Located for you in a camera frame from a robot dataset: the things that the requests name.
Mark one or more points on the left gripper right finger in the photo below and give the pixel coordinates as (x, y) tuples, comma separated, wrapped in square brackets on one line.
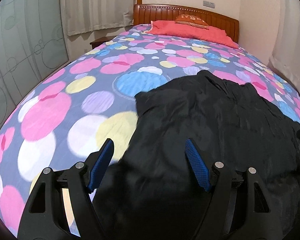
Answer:
[(239, 205)]

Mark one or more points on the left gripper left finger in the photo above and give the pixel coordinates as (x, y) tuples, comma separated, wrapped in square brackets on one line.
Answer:
[(59, 206)]

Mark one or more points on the black quilted jacket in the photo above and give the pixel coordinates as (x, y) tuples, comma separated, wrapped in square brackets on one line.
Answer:
[(151, 193)]

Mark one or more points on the colourful dotted bedspread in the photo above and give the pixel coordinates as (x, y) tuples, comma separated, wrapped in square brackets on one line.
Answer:
[(71, 113)]

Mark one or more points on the striped beige side curtain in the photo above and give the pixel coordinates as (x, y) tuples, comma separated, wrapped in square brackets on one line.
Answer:
[(285, 58)]

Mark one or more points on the frosted glass wardrobe door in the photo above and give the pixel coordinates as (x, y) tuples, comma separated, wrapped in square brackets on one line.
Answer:
[(31, 48)]

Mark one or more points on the dark wooden nightstand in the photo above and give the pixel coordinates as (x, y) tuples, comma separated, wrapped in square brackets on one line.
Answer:
[(96, 43)]

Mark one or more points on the red blanket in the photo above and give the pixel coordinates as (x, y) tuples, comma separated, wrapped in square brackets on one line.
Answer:
[(210, 34)]

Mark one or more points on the orange embroidered pillow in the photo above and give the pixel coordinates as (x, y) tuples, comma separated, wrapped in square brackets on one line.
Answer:
[(191, 20)]

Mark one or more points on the wooden headboard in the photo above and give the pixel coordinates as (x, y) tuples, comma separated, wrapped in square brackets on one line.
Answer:
[(145, 13)]

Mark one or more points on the beige window curtain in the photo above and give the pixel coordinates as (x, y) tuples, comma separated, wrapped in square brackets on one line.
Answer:
[(83, 16)]

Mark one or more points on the wall switch panel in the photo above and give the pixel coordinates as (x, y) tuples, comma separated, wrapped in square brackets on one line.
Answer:
[(208, 4)]

